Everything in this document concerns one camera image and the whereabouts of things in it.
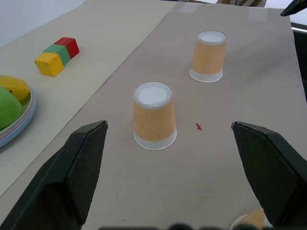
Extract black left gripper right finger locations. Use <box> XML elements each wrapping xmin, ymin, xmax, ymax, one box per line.
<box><xmin>231</xmin><ymin>121</ymin><xmax>307</xmax><ymax>227</ymax></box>

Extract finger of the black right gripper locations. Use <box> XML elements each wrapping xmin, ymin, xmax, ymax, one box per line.
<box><xmin>280</xmin><ymin>0</ymin><xmax>307</xmax><ymax>17</ymax></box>

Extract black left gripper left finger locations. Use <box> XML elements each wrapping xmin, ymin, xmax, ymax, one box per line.
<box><xmin>0</xmin><ymin>120</ymin><xmax>108</xmax><ymax>230</ymax></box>

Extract orange ribbed paper cup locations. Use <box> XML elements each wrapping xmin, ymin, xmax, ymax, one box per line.
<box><xmin>133</xmin><ymin>81</ymin><xmax>177</xmax><ymax>151</ymax></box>
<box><xmin>229</xmin><ymin>207</ymin><xmax>273</xmax><ymax>230</ymax></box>
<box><xmin>189</xmin><ymin>30</ymin><xmax>227</xmax><ymax>83</ymax></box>

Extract pastel stacked plates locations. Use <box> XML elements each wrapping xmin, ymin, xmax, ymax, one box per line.
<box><xmin>0</xmin><ymin>86</ymin><xmax>37</xmax><ymax>149</ymax></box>

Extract green mango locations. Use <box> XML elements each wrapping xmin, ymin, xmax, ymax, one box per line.
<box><xmin>0</xmin><ymin>86</ymin><xmax>24</xmax><ymax>131</ymax></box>

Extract yellow banana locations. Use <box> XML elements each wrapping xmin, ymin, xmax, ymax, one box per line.
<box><xmin>0</xmin><ymin>75</ymin><xmax>31</xmax><ymax>102</ymax></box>

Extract yellow wooden cube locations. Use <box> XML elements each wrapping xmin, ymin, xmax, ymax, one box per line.
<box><xmin>34</xmin><ymin>52</ymin><xmax>65</xmax><ymax>78</ymax></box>

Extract green wooden cube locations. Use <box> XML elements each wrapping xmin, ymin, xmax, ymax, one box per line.
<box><xmin>43</xmin><ymin>44</ymin><xmax>71</xmax><ymax>66</ymax></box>

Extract red wooden cube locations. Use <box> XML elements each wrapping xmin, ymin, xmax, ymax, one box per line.
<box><xmin>54</xmin><ymin>37</ymin><xmax>80</xmax><ymax>59</ymax></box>

